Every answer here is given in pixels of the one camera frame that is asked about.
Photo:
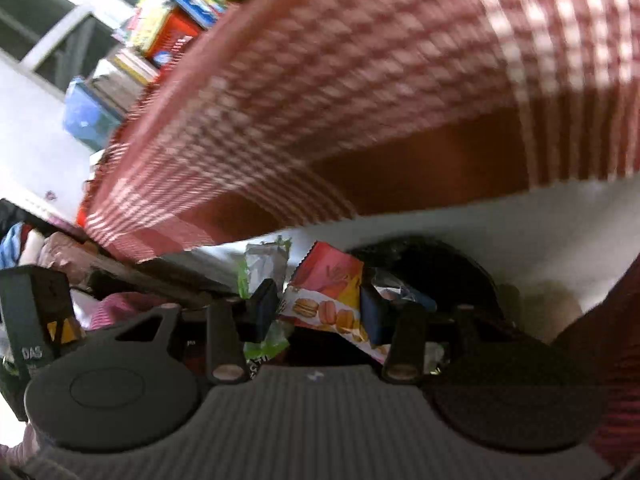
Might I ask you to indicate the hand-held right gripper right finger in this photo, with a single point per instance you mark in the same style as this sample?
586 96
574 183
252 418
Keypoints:
375 315

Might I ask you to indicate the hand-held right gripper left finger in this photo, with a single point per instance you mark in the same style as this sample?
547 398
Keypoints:
265 307

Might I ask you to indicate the white green wrapper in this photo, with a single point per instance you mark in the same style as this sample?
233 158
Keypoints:
262 260

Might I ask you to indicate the macaron print snack packet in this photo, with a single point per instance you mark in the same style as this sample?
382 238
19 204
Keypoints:
325 305

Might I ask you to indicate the black trash bag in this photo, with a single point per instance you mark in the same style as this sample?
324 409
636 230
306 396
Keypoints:
430 260

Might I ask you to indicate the row of thin pale books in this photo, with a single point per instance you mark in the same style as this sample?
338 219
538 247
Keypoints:
127 72

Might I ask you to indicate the stack of flat picture books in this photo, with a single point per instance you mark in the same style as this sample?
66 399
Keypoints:
150 20

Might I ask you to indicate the blue foil wrapper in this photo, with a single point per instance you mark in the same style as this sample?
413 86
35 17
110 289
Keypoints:
395 287

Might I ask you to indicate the pile of folded clothes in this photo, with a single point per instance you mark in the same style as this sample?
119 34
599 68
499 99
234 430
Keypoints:
17 245

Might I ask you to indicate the white cabinet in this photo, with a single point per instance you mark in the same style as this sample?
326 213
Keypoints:
35 150

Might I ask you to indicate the large blue book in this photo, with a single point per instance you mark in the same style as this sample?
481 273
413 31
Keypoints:
90 115

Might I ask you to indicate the red white plaid blanket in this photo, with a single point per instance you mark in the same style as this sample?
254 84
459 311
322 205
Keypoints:
350 85

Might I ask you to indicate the person's pink striped clothing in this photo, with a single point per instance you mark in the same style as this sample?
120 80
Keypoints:
610 350

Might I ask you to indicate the red plastic crate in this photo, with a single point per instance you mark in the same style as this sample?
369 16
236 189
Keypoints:
177 35

